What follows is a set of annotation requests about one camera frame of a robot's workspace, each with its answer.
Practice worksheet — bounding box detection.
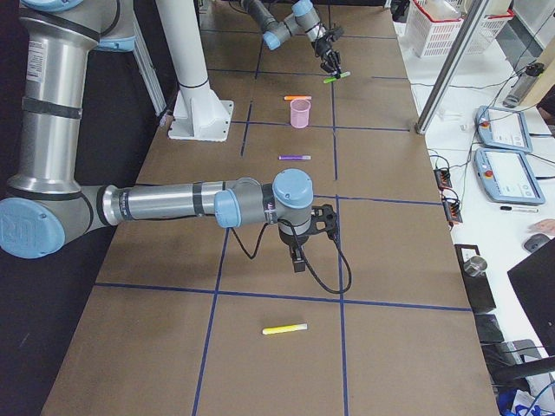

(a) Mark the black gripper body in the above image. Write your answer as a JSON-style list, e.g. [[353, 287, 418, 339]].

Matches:
[[313, 35, 338, 61], [278, 224, 310, 249]]

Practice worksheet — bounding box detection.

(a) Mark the green highlighter pen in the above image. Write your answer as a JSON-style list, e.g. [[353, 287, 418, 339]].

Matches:
[[323, 71, 351, 84]]

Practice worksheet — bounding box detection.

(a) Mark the orange highlighter pen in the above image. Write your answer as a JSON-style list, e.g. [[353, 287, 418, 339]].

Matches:
[[284, 95, 312, 101]]

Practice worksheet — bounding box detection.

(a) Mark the yellow highlighter pen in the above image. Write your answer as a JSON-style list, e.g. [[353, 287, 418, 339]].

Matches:
[[261, 323, 308, 335]]

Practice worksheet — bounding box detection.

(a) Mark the purple highlighter pen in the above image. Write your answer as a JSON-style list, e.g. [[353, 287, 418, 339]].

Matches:
[[278, 154, 311, 161]]

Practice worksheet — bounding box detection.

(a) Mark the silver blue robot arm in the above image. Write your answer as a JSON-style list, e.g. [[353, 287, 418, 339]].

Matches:
[[1, 1, 317, 272], [239, 0, 343, 81]]

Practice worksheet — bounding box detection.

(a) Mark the pink mesh pen holder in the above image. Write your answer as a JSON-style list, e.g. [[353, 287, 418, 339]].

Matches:
[[290, 98, 311, 128]]

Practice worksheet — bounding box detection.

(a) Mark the black white marker pen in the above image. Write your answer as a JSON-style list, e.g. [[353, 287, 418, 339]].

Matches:
[[500, 205, 539, 214]]

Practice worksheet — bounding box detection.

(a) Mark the person's hand on mouse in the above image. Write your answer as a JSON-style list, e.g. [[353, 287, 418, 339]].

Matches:
[[528, 218, 555, 236]]

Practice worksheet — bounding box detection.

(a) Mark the white basket red rim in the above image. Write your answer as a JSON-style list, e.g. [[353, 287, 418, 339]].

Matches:
[[405, 1, 463, 58]]

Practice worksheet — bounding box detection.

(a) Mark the orange black connector block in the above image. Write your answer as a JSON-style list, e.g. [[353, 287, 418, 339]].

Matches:
[[434, 167, 453, 190]]

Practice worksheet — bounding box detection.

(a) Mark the metal cup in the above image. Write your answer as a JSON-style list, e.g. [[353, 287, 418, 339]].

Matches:
[[463, 256, 487, 277]]

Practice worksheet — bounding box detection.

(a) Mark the far teach pendant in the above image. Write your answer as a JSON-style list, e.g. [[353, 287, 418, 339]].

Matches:
[[475, 106, 532, 153]]

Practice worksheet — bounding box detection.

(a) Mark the teach pendant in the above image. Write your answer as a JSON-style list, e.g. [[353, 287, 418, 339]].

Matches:
[[474, 148, 545, 206], [475, 106, 532, 153]]

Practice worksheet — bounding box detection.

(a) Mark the black water bottle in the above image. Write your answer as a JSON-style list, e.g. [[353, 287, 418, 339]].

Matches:
[[502, 62, 545, 108]]

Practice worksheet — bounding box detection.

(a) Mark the near teach pendant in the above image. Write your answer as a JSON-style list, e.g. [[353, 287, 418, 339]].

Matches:
[[474, 148, 545, 206]]

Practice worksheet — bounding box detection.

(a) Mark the black computer mouse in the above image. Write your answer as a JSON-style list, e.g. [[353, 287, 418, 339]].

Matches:
[[523, 233, 551, 253]]

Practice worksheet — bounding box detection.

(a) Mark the black monitor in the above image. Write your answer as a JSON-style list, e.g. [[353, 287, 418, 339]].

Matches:
[[507, 245, 554, 355]]

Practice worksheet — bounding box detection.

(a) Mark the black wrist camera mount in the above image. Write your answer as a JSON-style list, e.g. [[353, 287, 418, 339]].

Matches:
[[307, 204, 338, 241]]

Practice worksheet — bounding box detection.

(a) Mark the black camera cable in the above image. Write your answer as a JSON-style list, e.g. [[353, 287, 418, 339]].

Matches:
[[229, 223, 353, 296]]

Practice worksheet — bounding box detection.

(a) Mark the aluminium frame post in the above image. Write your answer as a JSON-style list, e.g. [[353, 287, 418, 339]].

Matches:
[[415, 0, 489, 134]]

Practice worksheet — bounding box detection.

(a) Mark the white pedestal column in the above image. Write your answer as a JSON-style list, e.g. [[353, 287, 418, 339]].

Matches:
[[156, 0, 234, 142]]

